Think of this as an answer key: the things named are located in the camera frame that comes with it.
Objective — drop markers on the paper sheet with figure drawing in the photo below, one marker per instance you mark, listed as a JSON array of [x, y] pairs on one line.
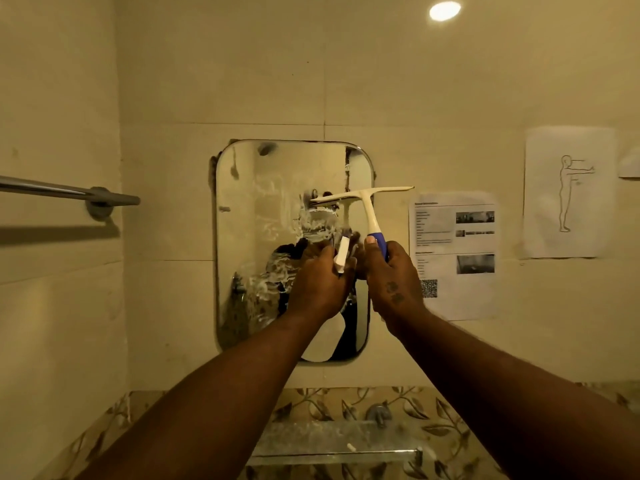
[[569, 192]]

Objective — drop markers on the small white cloth piece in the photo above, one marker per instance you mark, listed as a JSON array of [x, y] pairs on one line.
[[342, 254]]

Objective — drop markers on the rounded rectangular wall mirror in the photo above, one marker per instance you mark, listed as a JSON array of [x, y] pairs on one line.
[[280, 244]]

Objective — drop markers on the person's right forearm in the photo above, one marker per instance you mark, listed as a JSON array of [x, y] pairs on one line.
[[520, 404]]

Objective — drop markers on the person's right thumb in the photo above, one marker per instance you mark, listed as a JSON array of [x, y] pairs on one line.
[[372, 252]]

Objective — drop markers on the person's right hand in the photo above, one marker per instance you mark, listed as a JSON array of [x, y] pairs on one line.
[[395, 287]]

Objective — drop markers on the person's left thumb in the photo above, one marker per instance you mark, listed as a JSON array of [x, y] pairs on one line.
[[327, 257]]

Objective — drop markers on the person's left forearm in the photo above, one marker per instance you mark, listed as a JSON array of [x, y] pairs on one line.
[[210, 399]]

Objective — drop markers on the person's left hand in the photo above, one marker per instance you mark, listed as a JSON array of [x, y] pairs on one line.
[[316, 286]]

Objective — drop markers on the glass shelf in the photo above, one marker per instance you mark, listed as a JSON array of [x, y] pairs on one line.
[[332, 439]]

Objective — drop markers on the printed instruction sheet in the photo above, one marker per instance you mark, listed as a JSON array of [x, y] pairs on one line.
[[455, 252]]

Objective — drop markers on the metal towel bar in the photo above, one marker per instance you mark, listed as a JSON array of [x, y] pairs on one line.
[[65, 193]]

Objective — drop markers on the round ceiling light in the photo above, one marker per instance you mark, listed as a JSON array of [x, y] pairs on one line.
[[444, 10]]

